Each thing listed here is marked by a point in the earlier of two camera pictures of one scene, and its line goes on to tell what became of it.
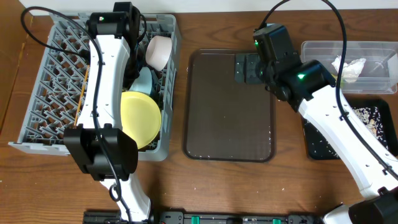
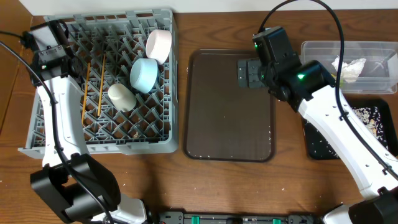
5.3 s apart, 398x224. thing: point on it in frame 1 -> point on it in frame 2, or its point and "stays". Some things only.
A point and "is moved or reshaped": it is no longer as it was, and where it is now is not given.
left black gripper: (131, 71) -> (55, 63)
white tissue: (351, 71) stays
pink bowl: (158, 51) is moved or reshaped
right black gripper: (249, 68) stays
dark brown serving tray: (223, 120) stays
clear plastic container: (370, 67) stays
